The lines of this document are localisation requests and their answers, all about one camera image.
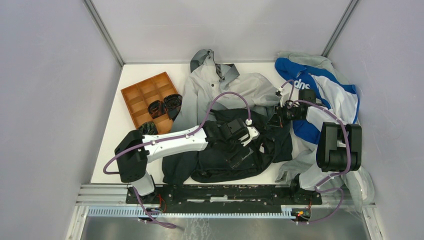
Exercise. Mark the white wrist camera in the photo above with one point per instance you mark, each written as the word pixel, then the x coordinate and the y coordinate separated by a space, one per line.
pixel 252 133
pixel 285 95

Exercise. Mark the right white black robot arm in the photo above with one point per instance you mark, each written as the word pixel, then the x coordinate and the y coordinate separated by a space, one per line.
pixel 323 165

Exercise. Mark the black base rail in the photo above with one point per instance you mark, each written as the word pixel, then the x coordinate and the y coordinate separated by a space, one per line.
pixel 227 199

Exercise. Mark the grey black zip jacket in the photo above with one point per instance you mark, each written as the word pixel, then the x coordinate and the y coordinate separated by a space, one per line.
pixel 234 109

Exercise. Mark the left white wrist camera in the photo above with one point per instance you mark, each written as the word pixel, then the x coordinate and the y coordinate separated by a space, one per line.
pixel 252 133

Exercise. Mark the blue white jacket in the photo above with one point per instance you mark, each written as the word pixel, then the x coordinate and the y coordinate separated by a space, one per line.
pixel 342 99

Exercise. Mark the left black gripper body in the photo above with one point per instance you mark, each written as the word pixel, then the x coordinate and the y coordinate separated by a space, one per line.
pixel 235 159

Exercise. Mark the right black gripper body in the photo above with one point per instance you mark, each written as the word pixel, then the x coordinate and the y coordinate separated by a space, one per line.
pixel 284 114

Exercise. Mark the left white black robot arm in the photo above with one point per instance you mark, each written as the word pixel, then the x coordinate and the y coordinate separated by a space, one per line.
pixel 137 150

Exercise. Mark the white slotted cable duct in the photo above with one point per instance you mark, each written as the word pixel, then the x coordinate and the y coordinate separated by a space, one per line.
pixel 137 212

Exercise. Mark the orange compartment tray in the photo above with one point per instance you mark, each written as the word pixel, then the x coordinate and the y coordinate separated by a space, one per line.
pixel 139 96

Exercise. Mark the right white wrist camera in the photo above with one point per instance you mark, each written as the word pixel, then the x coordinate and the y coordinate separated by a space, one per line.
pixel 285 95

